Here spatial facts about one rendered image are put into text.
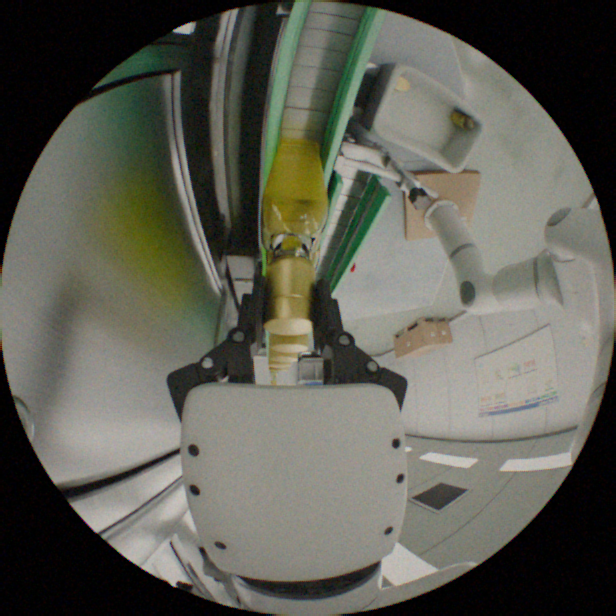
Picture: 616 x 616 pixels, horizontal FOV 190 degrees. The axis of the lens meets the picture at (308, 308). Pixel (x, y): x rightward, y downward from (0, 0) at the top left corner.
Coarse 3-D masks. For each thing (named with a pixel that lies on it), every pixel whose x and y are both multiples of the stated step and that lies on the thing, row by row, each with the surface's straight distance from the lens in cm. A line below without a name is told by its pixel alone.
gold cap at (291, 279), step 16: (288, 256) 13; (272, 272) 13; (288, 272) 12; (304, 272) 13; (272, 288) 12; (288, 288) 12; (304, 288) 12; (272, 304) 12; (288, 304) 11; (304, 304) 12; (272, 320) 11; (288, 320) 11; (304, 320) 11
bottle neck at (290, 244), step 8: (280, 240) 15; (288, 240) 15; (296, 240) 15; (304, 240) 15; (280, 248) 14; (288, 248) 14; (296, 248) 14; (304, 248) 15; (272, 256) 15; (280, 256) 14; (304, 256) 14
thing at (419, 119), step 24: (408, 72) 41; (384, 96) 38; (408, 96) 48; (432, 96) 50; (456, 96) 45; (384, 120) 46; (408, 120) 48; (432, 120) 51; (480, 120) 49; (408, 144) 42; (432, 144) 52; (456, 144) 53; (456, 168) 49
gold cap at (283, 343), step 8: (272, 336) 18; (280, 336) 17; (288, 336) 17; (296, 336) 17; (304, 336) 17; (272, 344) 18; (280, 344) 17; (288, 344) 17; (296, 344) 17; (304, 344) 17; (288, 352) 20
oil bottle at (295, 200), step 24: (288, 144) 29; (312, 144) 31; (288, 168) 21; (312, 168) 22; (264, 192) 18; (288, 192) 17; (312, 192) 18; (264, 216) 16; (288, 216) 15; (312, 216) 15; (264, 240) 17; (312, 240) 16
